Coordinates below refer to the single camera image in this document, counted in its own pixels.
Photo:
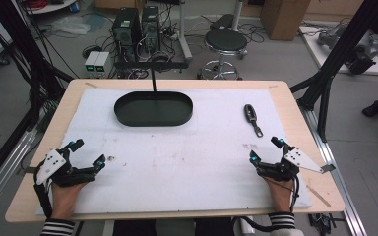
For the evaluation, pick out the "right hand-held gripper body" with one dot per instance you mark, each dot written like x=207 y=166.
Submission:
x=292 y=162

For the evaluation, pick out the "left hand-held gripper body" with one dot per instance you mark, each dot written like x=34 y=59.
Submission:
x=55 y=164

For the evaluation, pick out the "person's right hand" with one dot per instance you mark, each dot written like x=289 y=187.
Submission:
x=280 y=195

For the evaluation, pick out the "person's left hand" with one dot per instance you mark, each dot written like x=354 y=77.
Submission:
x=64 y=198

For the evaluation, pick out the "wooden table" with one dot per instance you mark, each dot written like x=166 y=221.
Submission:
x=311 y=131

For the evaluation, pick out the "black car key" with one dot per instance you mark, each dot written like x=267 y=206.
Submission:
x=251 y=117

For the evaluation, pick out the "thin wooden stick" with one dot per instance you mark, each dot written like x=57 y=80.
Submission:
x=318 y=196

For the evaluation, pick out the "black oval tray with hanger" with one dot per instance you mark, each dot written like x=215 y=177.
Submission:
x=154 y=113

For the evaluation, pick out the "person's dark trousers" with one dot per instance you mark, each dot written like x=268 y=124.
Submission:
x=134 y=228

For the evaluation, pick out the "white foam mat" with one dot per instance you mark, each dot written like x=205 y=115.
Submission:
x=177 y=170

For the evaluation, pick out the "white power supply box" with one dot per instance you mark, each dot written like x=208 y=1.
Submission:
x=90 y=62
x=102 y=63

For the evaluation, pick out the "white floor board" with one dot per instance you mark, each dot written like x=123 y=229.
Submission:
x=318 y=55

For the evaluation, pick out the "black round stool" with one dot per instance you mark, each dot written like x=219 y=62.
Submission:
x=225 y=41

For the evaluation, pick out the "clear plastic bag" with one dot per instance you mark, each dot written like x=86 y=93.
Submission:
x=70 y=25

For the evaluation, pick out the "black computer tower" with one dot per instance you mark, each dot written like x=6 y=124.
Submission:
x=126 y=32
x=150 y=28

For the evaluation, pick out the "brown cardboard box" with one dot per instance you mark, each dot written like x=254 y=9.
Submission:
x=283 y=19

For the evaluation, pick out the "grey machine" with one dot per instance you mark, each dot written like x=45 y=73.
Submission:
x=362 y=52

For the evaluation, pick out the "grey desk leg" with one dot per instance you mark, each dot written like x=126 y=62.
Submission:
x=184 y=39

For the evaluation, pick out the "aluminium rail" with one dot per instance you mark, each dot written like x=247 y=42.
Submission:
x=334 y=177
x=6 y=167

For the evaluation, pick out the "black metal frame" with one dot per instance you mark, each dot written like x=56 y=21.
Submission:
x=23 y=49
x=338 y=52

